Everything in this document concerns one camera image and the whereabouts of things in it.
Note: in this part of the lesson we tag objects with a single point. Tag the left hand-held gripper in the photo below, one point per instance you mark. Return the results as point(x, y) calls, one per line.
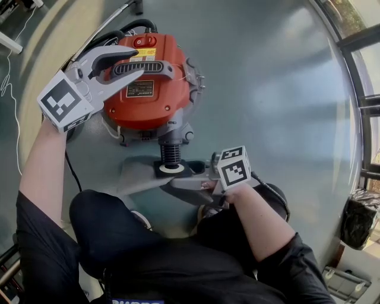
point(65, 101)

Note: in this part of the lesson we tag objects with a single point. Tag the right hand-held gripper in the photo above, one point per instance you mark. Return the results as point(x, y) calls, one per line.
point(234, 169)

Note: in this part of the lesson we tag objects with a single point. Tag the orange vacuum cleaner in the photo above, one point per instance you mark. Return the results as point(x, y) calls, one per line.
point(148, 104)

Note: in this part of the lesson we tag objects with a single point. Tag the person's right forearm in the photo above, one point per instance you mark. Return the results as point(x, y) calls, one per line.
point(261, 225)

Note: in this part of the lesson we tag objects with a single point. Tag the person's left forearm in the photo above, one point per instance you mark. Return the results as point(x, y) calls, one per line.
point(41, 172)

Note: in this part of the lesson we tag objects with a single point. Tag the person's right hand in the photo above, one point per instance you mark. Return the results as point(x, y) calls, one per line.
point(207, 186)

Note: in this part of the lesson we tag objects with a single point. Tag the person's right shoe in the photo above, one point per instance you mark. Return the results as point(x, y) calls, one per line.
point(209, 212)

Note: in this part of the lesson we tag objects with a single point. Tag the person's shoe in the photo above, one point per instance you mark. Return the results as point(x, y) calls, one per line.
point(142, 219)
point(209, 212)

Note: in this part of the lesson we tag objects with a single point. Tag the person's left shoe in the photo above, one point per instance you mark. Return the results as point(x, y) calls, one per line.
point(142, 219)

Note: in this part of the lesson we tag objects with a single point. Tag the person's black clothing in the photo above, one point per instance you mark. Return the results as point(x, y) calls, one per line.
point(178, 267)

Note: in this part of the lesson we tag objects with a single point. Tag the black bagged trash bin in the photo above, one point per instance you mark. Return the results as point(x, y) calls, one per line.
point(359, 219)

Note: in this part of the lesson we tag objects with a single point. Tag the grey metal case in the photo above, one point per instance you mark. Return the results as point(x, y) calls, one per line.
point(345, 282)

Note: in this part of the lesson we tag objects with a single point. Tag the black metal stool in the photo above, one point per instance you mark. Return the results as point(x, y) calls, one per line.
point(7, 277)

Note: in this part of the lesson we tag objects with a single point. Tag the black-framed glass window wall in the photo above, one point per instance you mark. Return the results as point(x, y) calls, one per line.
point(368, 102)

